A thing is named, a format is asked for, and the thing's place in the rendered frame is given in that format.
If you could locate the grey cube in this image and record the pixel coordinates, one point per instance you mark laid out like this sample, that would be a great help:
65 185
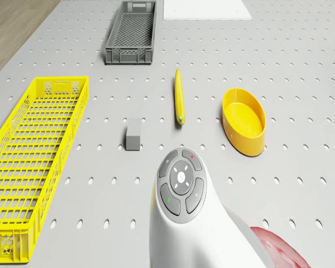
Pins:
133 136

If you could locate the dark grey basket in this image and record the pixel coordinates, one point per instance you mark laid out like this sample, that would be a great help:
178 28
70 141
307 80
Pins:
134 30

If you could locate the yellow basket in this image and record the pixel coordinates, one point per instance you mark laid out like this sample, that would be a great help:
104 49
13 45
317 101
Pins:
5 229

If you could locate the white board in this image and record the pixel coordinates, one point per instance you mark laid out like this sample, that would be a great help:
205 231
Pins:
206 9

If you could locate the yellow bowl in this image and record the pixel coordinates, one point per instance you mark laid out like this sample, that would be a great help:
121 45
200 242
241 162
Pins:
244 120

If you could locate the red plate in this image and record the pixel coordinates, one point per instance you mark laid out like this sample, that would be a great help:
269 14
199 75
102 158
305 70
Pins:
282 251

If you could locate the banana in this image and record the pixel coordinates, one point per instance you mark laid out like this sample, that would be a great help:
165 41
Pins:
179 97

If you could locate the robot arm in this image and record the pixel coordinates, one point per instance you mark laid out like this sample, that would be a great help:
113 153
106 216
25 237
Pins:
195 240

